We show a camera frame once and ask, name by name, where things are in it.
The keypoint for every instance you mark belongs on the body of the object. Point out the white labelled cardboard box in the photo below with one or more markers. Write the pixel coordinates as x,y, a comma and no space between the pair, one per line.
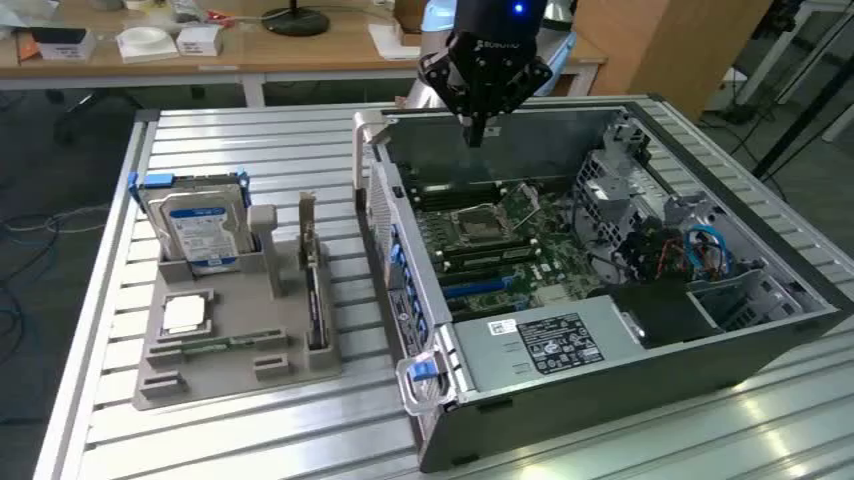
201,41

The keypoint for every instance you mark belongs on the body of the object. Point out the blue expansion slot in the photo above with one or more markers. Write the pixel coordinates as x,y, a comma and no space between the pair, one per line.
487,288

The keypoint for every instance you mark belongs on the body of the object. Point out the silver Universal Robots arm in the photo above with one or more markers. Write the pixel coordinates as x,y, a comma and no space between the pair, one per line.
441,12

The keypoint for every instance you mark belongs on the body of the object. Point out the grey power supply unit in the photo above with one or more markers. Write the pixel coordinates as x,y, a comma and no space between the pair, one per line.
554,345

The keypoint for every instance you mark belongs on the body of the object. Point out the green motherboard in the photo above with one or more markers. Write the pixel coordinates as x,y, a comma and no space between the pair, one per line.
561,265

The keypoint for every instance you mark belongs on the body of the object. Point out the white metal table frame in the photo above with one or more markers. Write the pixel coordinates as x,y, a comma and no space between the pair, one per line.
840,115

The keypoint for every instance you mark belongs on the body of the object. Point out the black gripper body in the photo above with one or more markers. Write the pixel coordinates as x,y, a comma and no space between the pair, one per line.
494,55

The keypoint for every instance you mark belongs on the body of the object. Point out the CPU socket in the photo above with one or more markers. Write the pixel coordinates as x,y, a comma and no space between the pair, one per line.
479,224

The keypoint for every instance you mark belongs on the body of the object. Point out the silver chipset heatsink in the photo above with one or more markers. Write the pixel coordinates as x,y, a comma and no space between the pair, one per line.
556,295

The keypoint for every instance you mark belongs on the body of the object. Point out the white tape dispenser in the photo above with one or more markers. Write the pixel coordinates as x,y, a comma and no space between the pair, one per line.
147,45

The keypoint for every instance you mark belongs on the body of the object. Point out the metal socket cover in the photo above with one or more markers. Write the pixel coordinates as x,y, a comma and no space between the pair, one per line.
527,200

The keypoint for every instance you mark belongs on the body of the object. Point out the blue plastic case latch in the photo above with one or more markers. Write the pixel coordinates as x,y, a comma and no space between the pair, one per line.
422,372

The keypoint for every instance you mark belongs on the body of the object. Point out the white box with black lid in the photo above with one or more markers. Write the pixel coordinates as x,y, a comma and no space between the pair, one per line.
67,45

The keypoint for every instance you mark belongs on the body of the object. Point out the brown cardboard box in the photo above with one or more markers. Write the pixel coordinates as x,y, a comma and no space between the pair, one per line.
409,15

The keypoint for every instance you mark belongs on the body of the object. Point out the silver CPU chip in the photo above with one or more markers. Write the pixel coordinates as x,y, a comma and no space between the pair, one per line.
185,314

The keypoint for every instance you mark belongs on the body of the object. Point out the metal disk bay cage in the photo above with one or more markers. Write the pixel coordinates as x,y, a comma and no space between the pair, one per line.
608,200

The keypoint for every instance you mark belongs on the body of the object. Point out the clear plastic bag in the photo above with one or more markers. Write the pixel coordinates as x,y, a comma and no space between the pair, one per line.
27,15

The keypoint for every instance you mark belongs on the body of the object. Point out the open black PC case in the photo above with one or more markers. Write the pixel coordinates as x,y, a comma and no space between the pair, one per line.
601,390

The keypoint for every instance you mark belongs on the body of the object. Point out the black round lamp base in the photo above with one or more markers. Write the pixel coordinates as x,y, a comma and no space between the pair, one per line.
295,22

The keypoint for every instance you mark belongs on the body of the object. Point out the low-profile Nvidia graphics card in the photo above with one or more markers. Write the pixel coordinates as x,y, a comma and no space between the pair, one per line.
315,290

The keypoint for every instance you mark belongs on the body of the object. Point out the hard disk with blue bracket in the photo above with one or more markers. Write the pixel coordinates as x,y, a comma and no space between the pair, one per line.
201,230

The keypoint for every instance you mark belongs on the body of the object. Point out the black stand pole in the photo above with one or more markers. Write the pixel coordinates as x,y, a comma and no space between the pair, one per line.
768,162

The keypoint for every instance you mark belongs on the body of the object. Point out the flat white box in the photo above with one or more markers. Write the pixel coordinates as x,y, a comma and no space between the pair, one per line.
394,45

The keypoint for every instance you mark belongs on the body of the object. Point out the green RAM stick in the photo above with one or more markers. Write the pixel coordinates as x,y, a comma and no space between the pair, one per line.
227,344

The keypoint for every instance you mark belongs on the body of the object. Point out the wooden cabinet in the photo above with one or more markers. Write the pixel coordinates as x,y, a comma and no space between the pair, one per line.
668,50

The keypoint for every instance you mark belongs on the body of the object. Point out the wooden desk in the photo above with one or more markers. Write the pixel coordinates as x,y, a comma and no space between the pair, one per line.
301,50

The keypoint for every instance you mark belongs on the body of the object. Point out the black office chair base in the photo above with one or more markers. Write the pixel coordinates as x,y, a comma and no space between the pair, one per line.
74,115

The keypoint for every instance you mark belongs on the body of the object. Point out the grey plastic parts rack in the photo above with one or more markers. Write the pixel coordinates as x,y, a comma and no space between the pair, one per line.
254,360

